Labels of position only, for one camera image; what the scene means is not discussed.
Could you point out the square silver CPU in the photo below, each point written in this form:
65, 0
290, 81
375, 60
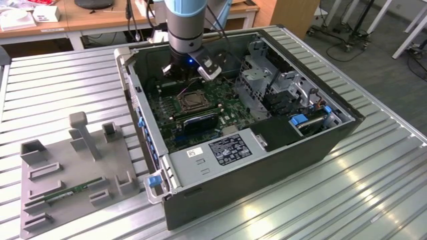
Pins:
194, 100

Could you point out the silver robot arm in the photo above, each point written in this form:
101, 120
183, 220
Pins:
184, 27

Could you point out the black RAM slot bank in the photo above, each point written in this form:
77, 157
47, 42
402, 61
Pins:
196, 114
167, 88

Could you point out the CPU socket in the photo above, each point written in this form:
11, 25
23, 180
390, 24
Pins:
187, 110

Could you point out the green motherboard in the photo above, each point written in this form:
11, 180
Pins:
234, 102

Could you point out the silver perforated drive cage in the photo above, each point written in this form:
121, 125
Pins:
254, 95

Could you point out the small blue plastic clip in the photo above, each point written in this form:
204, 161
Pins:
140, 123
327, 109

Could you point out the small silver chipset heatsink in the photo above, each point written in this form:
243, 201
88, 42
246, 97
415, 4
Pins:
230, 130

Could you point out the long wooden desk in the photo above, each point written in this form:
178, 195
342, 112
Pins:
100, 17

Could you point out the black disk bay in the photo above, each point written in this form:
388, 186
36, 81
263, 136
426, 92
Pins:
280, 102

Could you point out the white sticker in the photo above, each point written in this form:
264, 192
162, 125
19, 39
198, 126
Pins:
195, 152

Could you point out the black rating label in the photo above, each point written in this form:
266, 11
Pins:
230, 150

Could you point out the black monitor base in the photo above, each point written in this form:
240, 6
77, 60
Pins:
93, 3

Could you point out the black plastic shroud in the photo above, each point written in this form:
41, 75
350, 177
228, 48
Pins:
274, 132

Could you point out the wooden cabinet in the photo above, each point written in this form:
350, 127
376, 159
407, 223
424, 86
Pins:
290, 17

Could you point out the blue disk carrier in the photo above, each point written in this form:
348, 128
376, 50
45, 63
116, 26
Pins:
298, 120

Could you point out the grey power supply unit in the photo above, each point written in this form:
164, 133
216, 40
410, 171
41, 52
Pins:
194, 172

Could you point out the blue case latch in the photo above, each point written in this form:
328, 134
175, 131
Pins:
154, 181

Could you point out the white labelled box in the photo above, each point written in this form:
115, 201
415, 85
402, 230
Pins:
47, 13

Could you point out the red packet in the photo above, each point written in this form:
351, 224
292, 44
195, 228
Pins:
40, 2

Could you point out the grey parts rack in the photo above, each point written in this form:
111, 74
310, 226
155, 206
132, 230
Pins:
76, 170

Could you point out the white tray with plate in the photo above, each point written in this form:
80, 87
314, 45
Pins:
16, 22

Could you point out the black open PC case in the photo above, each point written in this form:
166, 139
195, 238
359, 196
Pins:
234, 200

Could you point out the green RAM stick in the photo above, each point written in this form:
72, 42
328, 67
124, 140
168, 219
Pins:
80, 188

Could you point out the black wheeled equipment stand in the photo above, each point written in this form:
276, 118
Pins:
362, 17

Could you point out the white table leg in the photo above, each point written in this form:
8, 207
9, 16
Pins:
410, 40

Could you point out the white tape strip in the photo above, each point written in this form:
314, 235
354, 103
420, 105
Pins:
375, 218

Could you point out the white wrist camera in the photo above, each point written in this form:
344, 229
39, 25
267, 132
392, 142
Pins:
208, 68

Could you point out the silver optical bay bracket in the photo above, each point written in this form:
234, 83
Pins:
256, 48

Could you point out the silver metal disk bracket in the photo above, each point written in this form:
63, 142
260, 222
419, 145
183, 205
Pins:
294, 82

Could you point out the white table frame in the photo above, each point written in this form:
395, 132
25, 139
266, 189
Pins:
379, 15

